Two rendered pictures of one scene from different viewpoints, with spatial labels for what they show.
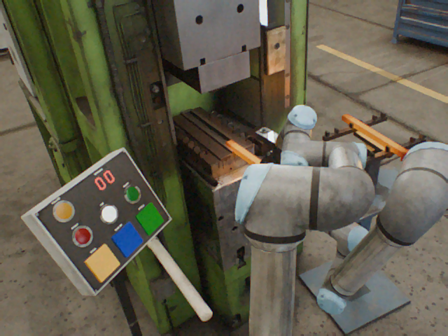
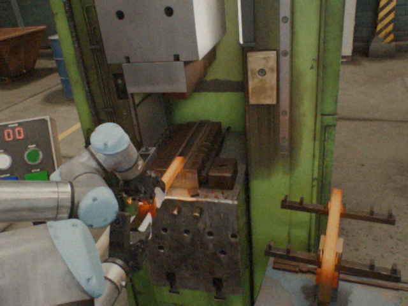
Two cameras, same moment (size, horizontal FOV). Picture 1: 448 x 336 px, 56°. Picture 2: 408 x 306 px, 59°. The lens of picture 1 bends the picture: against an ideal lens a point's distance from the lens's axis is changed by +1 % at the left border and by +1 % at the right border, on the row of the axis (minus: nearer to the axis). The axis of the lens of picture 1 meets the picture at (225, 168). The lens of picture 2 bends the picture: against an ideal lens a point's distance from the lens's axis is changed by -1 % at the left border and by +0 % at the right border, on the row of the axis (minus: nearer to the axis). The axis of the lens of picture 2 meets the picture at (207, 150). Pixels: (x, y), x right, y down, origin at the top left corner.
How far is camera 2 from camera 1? 1.16 m
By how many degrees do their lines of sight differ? 40
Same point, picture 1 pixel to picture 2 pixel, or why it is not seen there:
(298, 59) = (304, 99)
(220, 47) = (146, 49)
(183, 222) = not seen: hidden behind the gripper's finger
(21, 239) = not seen: hidden behind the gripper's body
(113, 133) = (81, 107)
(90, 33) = (60, 14)
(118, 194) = (20, 150)
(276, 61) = (260, 91)
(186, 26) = (106, 19)
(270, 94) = (257, 129)
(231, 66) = (160, 74)
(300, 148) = (68, 167)
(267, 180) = not seen: outside the picture
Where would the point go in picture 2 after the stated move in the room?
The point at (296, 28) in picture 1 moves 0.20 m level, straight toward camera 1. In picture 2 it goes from (301, 58) to (252, 72)
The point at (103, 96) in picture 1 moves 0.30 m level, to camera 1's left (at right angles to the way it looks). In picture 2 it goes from (72, 72) to (37, 64)
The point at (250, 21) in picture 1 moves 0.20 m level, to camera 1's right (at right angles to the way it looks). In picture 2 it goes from (182, 28) to (238, 31)
